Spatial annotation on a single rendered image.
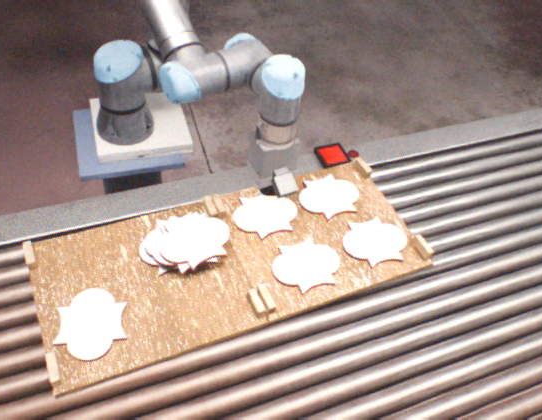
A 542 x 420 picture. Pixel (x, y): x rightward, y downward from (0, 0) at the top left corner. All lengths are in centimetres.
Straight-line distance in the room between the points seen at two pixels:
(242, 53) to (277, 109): 13
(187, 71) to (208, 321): 48
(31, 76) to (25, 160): 67
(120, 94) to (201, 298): 56
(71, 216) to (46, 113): 182
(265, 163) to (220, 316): 32
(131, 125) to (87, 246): 38
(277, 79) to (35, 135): 213
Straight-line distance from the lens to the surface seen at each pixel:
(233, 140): 288
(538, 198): 160
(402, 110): 330
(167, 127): 156
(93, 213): 133
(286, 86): 99
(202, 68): 103
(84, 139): 158
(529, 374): 125
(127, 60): 140
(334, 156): 147
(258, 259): 120
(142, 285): 117
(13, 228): 134
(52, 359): 108
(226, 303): 114
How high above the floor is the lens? 190
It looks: 49 degrees down
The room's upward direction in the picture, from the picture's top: 9 degrees clockwise
